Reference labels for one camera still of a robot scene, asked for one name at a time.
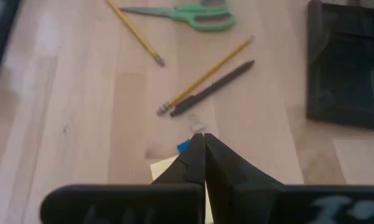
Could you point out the black mesh desk organizer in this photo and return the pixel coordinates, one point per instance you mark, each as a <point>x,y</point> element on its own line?
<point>345,62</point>

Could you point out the yellow pencil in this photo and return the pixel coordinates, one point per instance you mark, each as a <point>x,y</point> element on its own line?
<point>205,76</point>
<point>137,32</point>

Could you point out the blue eraser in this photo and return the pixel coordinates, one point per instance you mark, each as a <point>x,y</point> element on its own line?
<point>183,146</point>

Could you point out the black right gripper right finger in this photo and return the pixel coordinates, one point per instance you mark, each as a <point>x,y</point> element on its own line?
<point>252,199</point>

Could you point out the black pen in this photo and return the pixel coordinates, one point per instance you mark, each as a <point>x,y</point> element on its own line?
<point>211,88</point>

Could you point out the yellow sticky note pad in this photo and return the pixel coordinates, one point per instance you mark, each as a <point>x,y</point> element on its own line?
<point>161,168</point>

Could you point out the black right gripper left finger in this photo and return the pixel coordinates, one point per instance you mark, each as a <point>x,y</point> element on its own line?
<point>127,202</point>

